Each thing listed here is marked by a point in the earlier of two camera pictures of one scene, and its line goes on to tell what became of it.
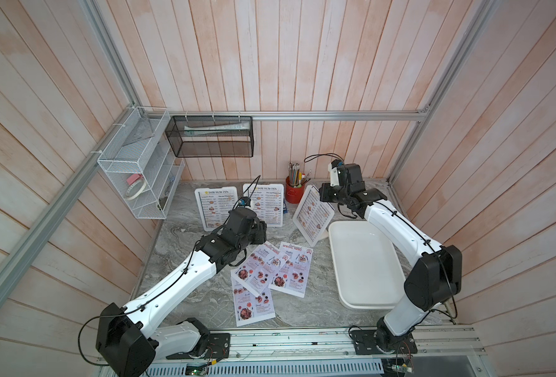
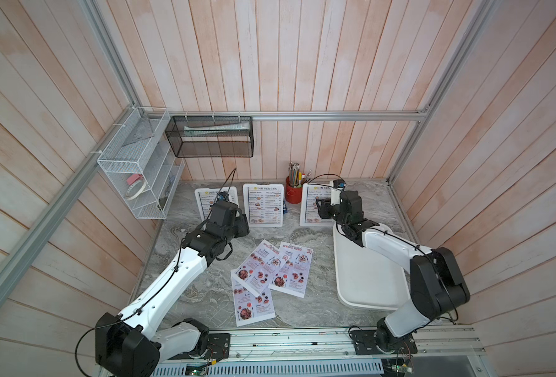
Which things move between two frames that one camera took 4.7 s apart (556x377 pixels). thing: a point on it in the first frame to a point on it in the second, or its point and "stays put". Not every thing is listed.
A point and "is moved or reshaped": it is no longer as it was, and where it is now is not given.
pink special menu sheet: (256, 272) stays put
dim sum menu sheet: (267, 201) stays put
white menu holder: (268, 201) stays put
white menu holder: (312, 216) is moved or reshaped
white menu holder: (215, 205) stays put
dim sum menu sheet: (314, 214) is moved or reshaped
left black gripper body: (257, 236) to (240, 228)
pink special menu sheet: (292, 276) stays put
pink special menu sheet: (249, 309) stays put
